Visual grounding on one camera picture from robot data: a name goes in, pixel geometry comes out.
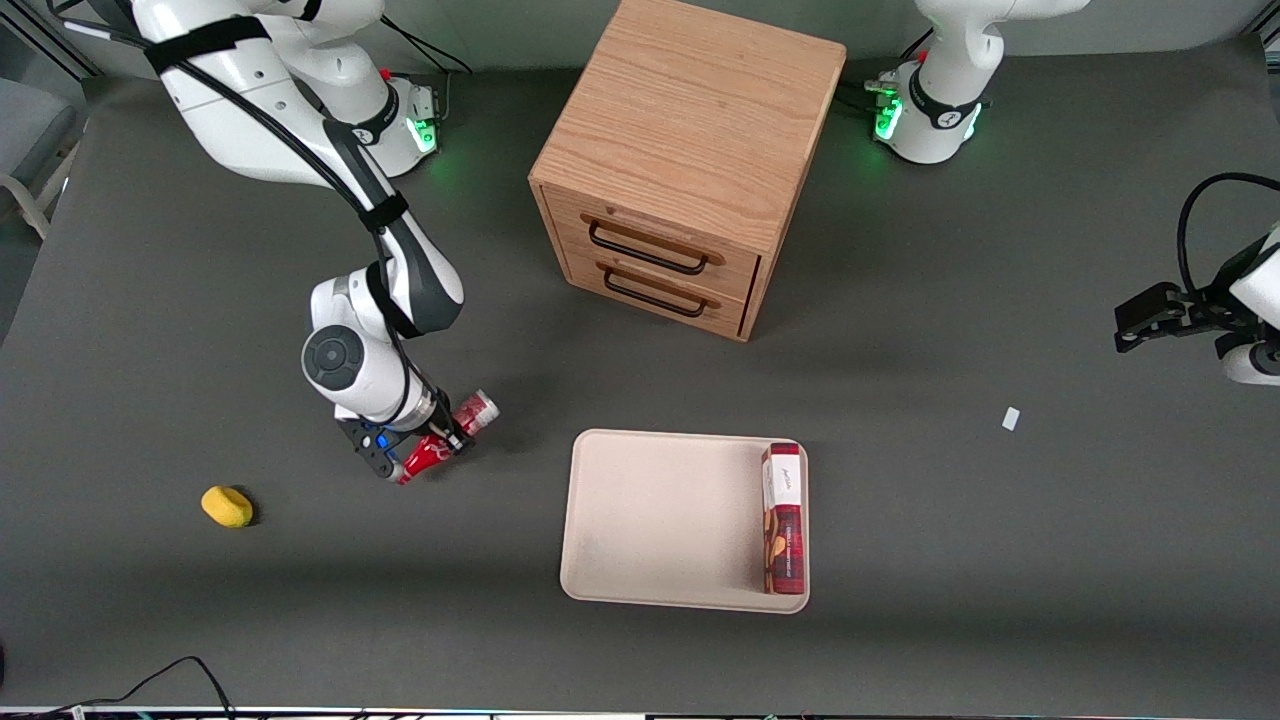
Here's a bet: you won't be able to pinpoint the wooden drawer front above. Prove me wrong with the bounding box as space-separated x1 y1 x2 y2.
562 246 753 342
545 185 763 303

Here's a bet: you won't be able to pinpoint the yellow lemon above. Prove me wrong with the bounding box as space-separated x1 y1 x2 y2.
200 485 255 529

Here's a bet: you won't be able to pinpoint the black cable on floor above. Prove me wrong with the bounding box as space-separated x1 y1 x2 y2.
0 655 237 720

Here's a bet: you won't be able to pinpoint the wooden drawer cabinet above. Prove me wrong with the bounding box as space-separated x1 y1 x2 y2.
528 0 848 343

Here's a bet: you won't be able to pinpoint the black metal drawer handle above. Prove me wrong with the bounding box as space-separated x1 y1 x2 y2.
602 265 710 320
587 220 712 277

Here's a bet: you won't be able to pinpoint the black base cables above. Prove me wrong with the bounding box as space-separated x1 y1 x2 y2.
838 28 936 119
378 12 473 119

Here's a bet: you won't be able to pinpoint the grey chair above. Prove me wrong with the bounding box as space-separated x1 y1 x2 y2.
0 76 83 242

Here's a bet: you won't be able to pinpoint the beige plastic tray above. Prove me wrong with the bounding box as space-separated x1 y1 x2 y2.
558 428 811 614

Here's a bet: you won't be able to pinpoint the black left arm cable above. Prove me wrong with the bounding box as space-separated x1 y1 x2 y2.
1176 172 1280 297

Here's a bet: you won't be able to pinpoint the red cookie box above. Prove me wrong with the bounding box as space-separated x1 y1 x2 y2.
760 441 808 596

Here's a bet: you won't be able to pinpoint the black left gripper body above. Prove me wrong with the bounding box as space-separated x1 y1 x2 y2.
1184 262 1251 341

